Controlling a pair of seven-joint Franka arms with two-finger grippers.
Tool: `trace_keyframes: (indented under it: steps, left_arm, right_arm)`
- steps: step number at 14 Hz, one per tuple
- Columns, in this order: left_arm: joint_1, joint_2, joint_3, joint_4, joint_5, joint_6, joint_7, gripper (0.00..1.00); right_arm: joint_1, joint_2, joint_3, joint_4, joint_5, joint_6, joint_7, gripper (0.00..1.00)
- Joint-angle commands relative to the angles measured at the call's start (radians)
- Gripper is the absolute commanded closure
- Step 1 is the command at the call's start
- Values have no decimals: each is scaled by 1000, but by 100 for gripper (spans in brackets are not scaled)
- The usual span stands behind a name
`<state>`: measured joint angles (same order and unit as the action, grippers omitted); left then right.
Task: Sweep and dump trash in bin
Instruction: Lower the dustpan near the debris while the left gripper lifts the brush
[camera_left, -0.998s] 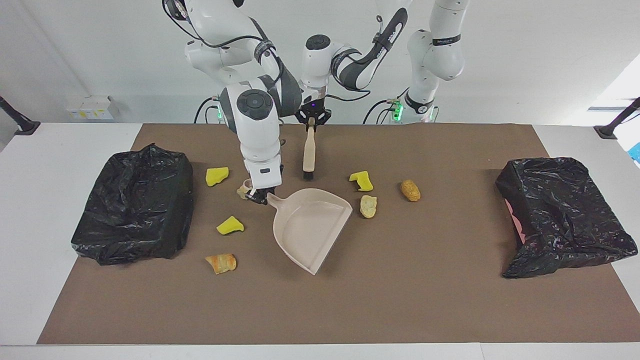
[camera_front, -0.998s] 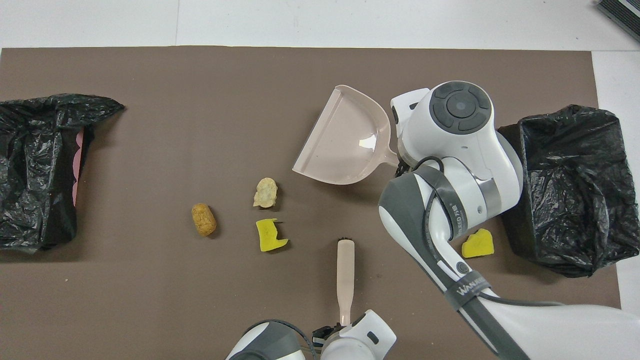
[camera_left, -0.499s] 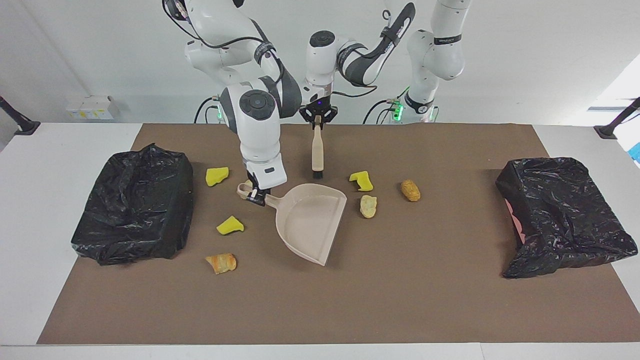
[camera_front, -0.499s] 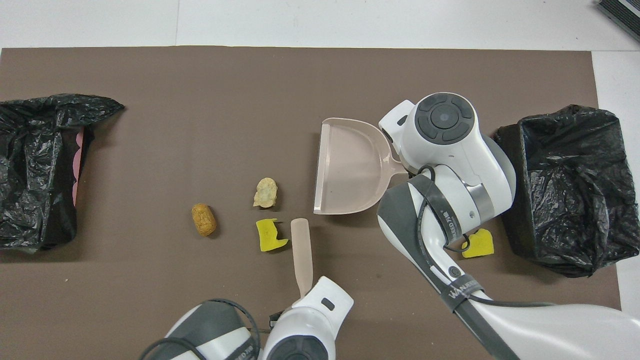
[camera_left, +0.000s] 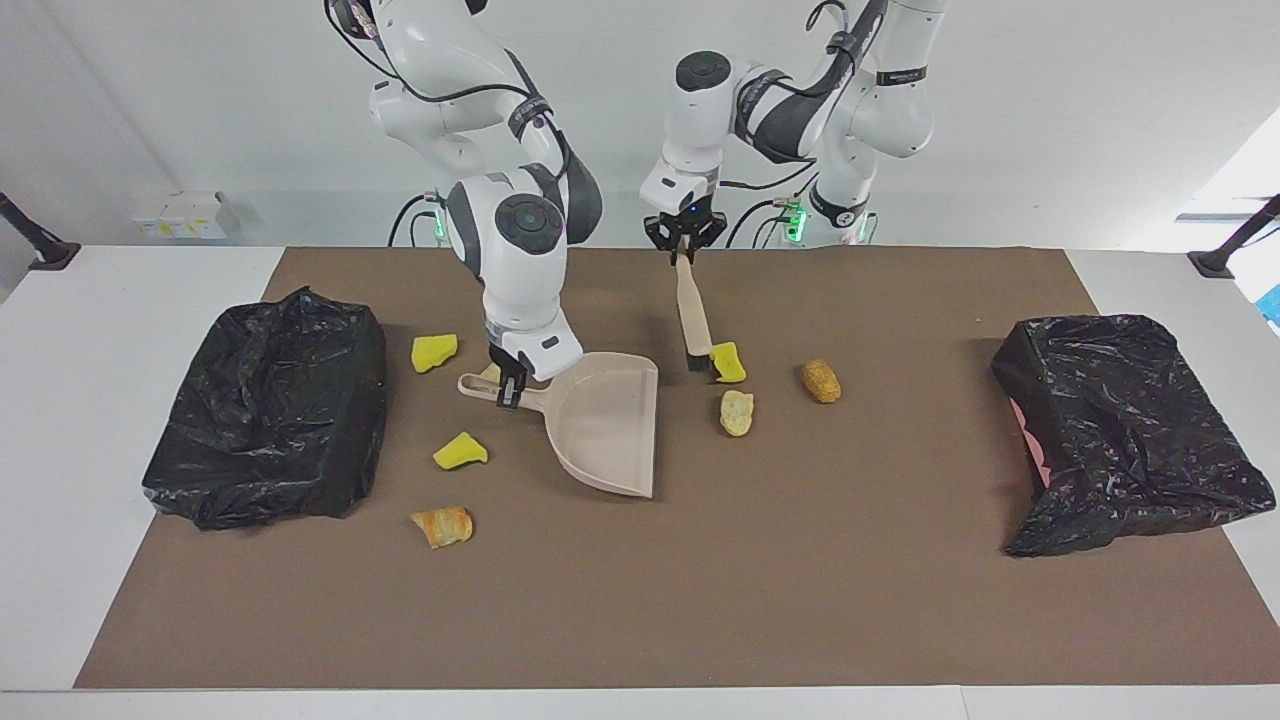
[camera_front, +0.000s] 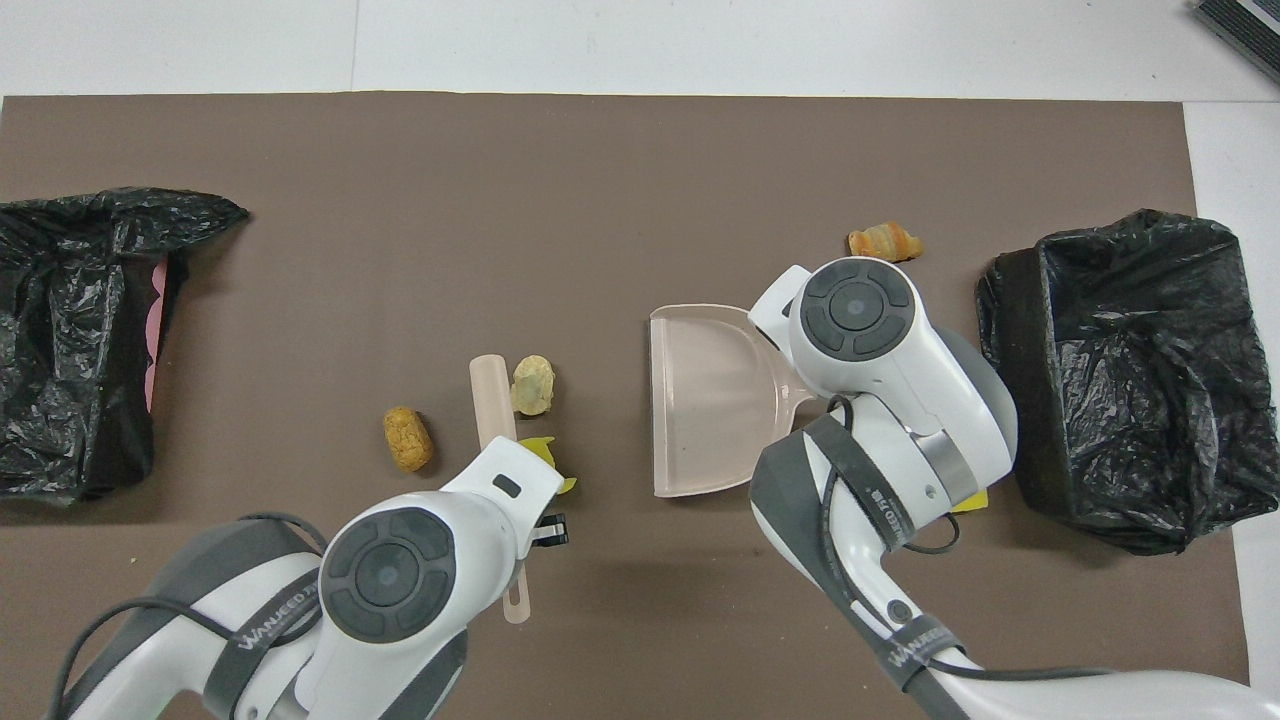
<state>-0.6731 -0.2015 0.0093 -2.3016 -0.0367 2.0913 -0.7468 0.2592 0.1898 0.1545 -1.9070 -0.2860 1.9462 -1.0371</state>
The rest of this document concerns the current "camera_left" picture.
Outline brown paper table mat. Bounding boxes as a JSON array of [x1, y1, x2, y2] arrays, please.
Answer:
[[73, 247, 1280, 689]]

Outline pink scalloped liner edge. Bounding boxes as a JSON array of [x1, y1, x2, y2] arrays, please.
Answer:
[[1010, 398, 1049, 489]]

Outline blocky yellow sponge piece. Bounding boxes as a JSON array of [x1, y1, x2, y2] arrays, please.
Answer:
[[411, 334, 460, 374]]

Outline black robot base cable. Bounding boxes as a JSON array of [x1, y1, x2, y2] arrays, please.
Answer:
[[725, 195, 801, 248], [387, 193, 443, 248]]

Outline beige brush with black bristles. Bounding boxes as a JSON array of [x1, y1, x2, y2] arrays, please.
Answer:
[[674, 245, 717, 377]]

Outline white wall socket box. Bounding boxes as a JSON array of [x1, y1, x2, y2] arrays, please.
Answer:
[[130, 191, 239, 242]]

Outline beige plastic dustpan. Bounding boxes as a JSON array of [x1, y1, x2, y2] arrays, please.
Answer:
[[457, 351, 660, 499]]

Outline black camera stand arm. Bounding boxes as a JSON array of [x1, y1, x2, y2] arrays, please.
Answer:
[[0, 190, 82, 272], [1187, 195, 1280, 280]]

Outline black bag lined trash bin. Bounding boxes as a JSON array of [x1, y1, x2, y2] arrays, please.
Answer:
[[990, 314, 1277, 558], [141, 286, 389, 531]]

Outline wedge yellow sponge piece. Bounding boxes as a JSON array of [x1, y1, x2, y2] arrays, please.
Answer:
[[432, 431, 490, 472]]

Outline orange striped croissant piece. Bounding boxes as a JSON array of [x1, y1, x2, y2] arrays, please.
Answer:
[[410, 506, 475, 550]]

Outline brown oval bread roll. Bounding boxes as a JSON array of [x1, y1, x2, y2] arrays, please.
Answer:
[[801, 359, 843, 405]]

